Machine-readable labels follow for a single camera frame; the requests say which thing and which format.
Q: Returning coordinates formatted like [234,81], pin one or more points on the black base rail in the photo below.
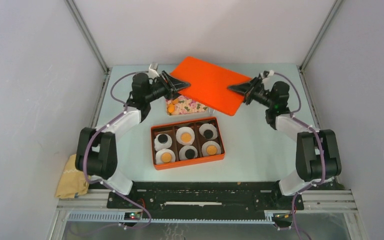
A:
[218,201]

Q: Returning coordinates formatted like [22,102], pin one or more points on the white paper cup back-right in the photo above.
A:
[208,126]

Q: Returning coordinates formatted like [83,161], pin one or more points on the white paper cup front-right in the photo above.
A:
[204,146]

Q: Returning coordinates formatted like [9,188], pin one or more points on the black cookie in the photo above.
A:
[162,138]
[190,154]
[208,134]

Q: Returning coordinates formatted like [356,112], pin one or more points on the tan cloth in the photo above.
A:
[72,182]

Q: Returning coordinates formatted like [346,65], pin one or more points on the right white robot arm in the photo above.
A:
[317,156]

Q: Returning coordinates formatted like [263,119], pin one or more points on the white paper cup back-left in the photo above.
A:
[158,146]

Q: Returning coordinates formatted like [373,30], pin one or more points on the white paper cup back-middle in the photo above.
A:
[182,130]

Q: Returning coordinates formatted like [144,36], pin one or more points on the white paper cup front-middle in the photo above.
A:
[182,152]

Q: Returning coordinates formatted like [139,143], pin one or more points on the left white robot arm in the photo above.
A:
[96,155]

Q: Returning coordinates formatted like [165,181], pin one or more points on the orange tin lid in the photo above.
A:
[209,84]

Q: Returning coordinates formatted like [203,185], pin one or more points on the white paper cup front-left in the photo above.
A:
[160,152]

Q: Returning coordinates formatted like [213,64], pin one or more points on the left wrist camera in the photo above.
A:
[153,69]

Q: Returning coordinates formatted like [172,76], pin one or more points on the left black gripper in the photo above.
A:
[172,85]

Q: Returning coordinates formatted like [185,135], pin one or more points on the floral tray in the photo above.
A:
[187,106]

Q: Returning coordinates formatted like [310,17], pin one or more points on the orange tin box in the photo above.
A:
[171,128]

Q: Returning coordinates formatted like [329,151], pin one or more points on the round orange cookie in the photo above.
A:
[166,157]
[186,137]
[211,150]
[175,101]

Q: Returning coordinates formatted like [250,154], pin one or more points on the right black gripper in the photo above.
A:
[249,89]

